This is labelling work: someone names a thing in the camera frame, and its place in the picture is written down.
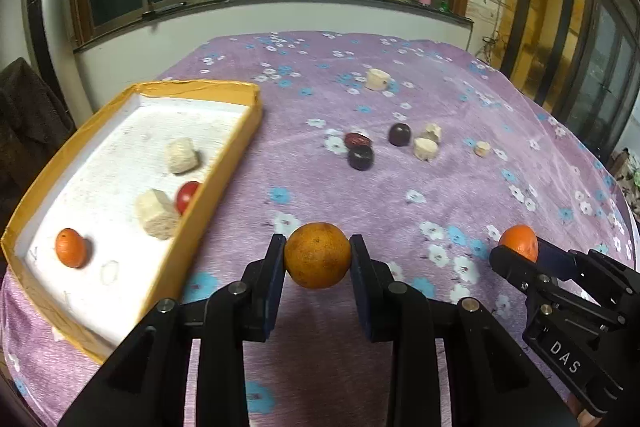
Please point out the red cherry tomato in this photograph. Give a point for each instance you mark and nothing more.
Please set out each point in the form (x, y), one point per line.
(185, 194)

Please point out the dark plum near foam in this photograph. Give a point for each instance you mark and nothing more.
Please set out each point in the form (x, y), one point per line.
(399, 134)

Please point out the dark purple plum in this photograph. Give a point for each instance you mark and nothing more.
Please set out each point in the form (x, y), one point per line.
(361, 157)

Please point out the bright orange fruit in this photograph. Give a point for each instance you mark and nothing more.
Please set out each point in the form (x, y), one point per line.
(522, 240)

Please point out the small orange in tray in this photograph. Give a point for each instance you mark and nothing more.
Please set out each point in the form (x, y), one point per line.
(71, 249)

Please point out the large beige foam block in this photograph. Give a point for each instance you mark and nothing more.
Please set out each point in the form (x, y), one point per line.
(156, 214)

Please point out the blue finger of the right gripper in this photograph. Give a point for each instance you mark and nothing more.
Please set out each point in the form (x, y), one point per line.
(555, 262)

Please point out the dull orange fruit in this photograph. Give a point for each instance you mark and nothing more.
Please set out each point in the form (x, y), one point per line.
(317, 255)

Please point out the small beige foam chunk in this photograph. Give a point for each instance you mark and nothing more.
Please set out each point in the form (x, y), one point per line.
(482, 148)

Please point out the dark red ridged fruit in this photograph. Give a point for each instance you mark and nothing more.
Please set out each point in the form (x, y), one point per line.
(355, 139)

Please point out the dark coat on chair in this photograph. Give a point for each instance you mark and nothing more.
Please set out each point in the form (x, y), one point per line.
(34, 126)

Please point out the silver tower air conditioner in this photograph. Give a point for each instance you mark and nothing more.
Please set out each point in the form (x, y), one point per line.
(51, 55)

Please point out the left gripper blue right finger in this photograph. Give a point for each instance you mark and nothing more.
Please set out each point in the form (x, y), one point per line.
(365, 285)

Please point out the beige foam piece round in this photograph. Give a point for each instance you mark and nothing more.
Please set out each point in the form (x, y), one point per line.
(425, 149)

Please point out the beige foam piece small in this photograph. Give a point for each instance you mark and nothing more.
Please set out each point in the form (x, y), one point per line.
(432, 132)

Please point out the purple floral tablecloth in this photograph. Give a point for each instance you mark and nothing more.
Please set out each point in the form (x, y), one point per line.
(432, 222)

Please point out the yellow-rimmed white foam tray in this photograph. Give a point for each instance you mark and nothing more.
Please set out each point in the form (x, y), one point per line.
(90, 186)

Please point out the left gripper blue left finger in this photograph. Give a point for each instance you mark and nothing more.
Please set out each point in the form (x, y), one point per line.
(271, 278)

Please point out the beige foam block in tray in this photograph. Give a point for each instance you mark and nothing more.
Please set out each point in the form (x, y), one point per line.
(181, 156)

